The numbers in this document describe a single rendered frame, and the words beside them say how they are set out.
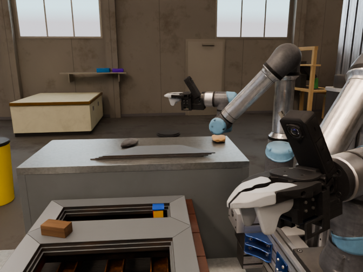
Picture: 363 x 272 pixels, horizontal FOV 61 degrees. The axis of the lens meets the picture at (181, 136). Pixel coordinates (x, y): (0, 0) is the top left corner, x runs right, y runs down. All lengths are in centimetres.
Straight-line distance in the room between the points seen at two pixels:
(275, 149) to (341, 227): 73
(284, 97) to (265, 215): 106
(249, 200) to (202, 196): 146
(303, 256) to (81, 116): 636
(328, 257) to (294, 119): 62
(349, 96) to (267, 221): 44
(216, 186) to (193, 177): 15
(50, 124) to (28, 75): 262
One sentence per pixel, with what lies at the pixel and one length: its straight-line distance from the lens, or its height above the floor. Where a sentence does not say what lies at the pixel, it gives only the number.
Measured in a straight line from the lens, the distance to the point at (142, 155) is 184.
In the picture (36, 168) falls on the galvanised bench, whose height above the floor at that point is 105.
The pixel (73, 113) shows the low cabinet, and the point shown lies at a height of 50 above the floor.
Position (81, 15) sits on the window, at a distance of 919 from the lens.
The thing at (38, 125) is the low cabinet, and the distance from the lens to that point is 734.
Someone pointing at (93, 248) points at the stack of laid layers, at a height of 84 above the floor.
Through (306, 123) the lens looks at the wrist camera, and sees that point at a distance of 44.
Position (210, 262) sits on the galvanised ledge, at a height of 68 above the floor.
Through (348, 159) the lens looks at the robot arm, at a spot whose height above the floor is 147.
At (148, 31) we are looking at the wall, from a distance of 902.
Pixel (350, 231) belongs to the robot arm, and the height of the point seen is 133.
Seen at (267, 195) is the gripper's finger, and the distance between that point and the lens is 39.
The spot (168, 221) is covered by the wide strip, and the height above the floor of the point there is 87.
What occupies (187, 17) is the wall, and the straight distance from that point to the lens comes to 914.
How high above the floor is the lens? 162
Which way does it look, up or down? 14 degrees down
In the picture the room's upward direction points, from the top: straight up
